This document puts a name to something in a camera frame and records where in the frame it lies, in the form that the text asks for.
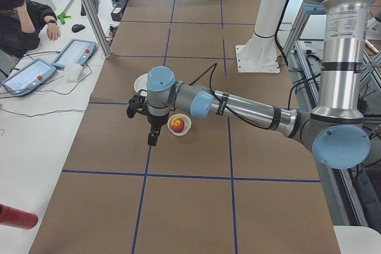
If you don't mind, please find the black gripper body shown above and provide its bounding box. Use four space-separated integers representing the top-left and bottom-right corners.
147 114 168 133

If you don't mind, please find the red yellow apple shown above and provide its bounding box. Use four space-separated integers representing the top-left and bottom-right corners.
170 117 185 133

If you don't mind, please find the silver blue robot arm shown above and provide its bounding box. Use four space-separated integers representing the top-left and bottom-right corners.
145 0 376 169

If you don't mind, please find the white bowl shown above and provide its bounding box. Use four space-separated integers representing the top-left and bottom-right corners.
167 114 192 136

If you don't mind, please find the white plate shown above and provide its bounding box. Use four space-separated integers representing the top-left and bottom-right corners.
133 73 148 97

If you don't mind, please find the person's hand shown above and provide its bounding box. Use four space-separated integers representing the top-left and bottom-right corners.
46 23 61 41

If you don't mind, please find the brown paper table cover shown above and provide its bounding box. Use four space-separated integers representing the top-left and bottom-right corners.
30 0 339 253

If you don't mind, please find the white tissue pack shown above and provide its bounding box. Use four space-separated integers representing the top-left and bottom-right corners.
64 64 83 83

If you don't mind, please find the far teach pendant tablet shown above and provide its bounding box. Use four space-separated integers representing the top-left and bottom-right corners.
51 39 96 69

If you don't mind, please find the teach pendant tablet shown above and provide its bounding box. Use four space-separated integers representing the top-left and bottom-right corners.
1 58 57 96
51 39 96 69

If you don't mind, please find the black power box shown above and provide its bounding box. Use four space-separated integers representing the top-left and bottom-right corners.
111 0 128 21

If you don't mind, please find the black computer mouse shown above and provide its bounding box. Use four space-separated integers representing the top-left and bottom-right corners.
71 24 85 33

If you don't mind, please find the near teach pendant tablet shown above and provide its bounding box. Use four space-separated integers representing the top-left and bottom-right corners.
1 58 57 96

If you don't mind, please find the green plastic tool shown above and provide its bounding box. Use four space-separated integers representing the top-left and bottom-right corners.
57 12 71 25

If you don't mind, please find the black keyboard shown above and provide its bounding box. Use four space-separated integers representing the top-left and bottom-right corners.
80 0 100 17

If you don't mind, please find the red cylinder bottle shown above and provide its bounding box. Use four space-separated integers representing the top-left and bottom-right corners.
1 204 38 230

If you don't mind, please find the person in black jacket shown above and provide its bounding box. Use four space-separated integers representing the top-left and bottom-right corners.
1 0 57 58

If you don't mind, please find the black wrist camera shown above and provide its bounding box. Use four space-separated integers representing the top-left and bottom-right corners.
126 94 148 118

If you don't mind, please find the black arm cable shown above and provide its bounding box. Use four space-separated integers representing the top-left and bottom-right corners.
189 62 277 130

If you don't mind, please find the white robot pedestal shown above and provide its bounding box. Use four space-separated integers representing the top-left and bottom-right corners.
236 0 287 73

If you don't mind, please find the aluminium frame post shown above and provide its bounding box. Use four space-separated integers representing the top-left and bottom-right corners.
81 0 111 59

